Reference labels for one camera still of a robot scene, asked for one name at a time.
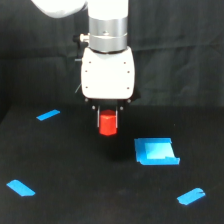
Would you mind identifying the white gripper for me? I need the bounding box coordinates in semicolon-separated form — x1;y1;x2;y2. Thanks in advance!
80;47;140;130

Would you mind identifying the red hexagonal block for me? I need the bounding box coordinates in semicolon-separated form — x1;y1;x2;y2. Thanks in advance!
99;110;117;136

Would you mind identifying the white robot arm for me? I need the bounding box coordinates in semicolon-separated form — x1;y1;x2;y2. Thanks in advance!
31;0;135;136

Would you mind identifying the blue tray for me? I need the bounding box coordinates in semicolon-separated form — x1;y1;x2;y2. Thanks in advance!
134;138;180;165

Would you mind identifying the blue tape strip back left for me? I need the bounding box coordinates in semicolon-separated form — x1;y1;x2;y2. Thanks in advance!
36;109;60;121

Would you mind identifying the blue tape strip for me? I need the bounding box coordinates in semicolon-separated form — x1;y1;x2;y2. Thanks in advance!
36;109;60;121
7;180;35;197
177;188;205;206

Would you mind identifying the blue tape strip front left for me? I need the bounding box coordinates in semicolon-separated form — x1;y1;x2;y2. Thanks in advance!
7;180;35;197

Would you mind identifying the blue tape strip front right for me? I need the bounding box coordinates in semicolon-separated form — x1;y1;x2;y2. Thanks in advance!
177;188;205;206

